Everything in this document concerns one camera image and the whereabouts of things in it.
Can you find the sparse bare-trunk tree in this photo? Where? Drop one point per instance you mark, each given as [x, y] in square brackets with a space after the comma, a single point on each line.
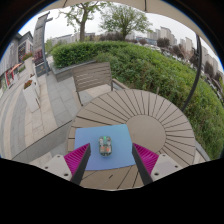
[82, 28]

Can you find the transparent teal computer mouse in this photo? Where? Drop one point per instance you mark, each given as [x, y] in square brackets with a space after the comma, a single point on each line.
[105, 146]

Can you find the dark curved umbrella pole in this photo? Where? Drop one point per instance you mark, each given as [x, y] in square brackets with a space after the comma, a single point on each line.
[197, 70]

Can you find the storefront building with red awning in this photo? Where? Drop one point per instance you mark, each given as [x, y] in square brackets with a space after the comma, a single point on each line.
[11, 63]

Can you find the beige patio umbrella canopy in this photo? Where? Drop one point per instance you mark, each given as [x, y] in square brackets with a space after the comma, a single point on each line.
[160, 7]

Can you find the blue square mouse pad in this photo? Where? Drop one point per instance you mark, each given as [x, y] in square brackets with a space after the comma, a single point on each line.
[120, 140]

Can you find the green trimmed hedge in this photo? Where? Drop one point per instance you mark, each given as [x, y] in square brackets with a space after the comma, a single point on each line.
[150, 70]

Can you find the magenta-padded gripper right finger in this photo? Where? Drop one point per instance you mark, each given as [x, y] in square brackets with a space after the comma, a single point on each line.
[146, 158]

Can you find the white planter box with flowers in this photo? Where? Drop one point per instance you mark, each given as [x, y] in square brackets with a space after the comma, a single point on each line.
[28, 65]
[30, 96]

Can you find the brown slatted outdoor chair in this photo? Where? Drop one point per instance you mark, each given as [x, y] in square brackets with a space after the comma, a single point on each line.
[91, 76]

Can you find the grey stone curb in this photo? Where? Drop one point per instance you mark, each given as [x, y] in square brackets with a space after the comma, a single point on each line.
[202, 151]

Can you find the distant apartment buildings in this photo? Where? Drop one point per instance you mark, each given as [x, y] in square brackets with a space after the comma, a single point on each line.
[186, 43]

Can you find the round leafy green tree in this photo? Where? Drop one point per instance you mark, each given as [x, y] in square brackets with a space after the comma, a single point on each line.
[125, 20]

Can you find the tall grey sign pillar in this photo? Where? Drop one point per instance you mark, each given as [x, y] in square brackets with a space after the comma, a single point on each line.
[39, 43]

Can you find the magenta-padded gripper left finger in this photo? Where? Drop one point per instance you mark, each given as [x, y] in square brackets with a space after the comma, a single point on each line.
[76, 158]

